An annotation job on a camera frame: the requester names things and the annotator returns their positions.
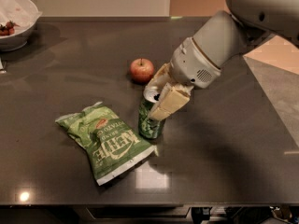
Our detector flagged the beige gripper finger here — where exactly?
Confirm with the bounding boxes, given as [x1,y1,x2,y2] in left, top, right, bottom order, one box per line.
[146,63,172,90]
[148,83,191,121]

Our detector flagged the red strawberries in bowl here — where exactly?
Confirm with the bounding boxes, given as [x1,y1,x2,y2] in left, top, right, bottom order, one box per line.
[0,21,17,36]

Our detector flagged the green soda can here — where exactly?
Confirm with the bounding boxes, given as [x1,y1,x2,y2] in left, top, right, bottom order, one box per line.
[138,87,165,139]

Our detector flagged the white napkin in bowl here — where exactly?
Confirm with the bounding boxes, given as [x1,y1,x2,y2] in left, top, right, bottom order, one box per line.
[0,0,41,27]

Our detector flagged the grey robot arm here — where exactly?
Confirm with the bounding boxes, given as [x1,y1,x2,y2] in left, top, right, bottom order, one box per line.
[147,0,299,120]

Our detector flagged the red apple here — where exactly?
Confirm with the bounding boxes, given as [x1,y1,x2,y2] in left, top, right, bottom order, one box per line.
[129,58,154,84]

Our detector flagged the white bowl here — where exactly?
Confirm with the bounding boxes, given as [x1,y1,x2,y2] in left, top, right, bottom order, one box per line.
[0,0,43,52]

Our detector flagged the green jalapeno chip bag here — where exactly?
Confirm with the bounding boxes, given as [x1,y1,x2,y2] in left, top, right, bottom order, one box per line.
[55,102,155,186]

